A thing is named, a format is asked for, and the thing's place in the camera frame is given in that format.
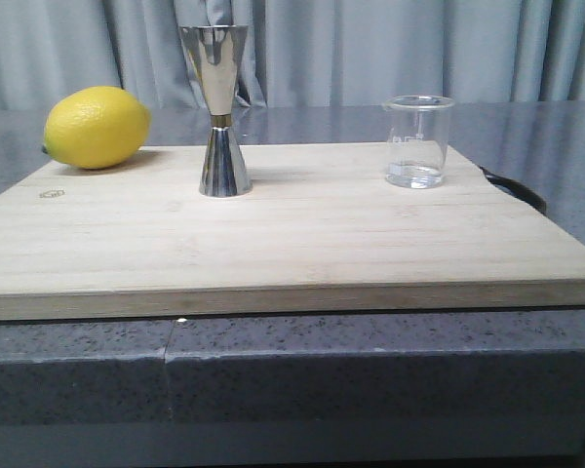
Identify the steel double jigger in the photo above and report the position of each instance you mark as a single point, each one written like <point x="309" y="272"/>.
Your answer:
<point x="216" y="52"/>

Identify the clear glass beaker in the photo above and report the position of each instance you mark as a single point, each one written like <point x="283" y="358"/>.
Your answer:
<point x="417" y="142"/>

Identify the grey curtain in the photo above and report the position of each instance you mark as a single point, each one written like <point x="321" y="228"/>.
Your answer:
<point x="298" y="53"/>

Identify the light wooden cutting board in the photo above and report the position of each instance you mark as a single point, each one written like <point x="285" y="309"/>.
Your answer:
<point x="321" y="230"/>

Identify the yellow lemon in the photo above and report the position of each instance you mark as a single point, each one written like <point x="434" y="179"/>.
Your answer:
<point x="96" y="128"/>

